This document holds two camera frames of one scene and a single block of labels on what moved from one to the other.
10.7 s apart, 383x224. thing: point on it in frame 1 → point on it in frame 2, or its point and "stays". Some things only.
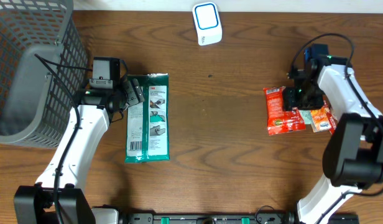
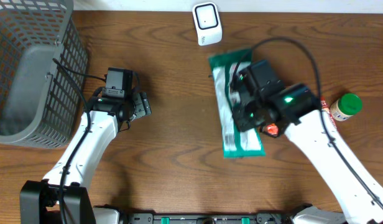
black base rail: (267, 218) stays
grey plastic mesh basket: (31, 106) stays
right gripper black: (290, 100) → (240, 111)
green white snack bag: (148, 121) → (237, 144)
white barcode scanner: (207, 23) stays
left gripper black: (134, 90) → (143, 101)
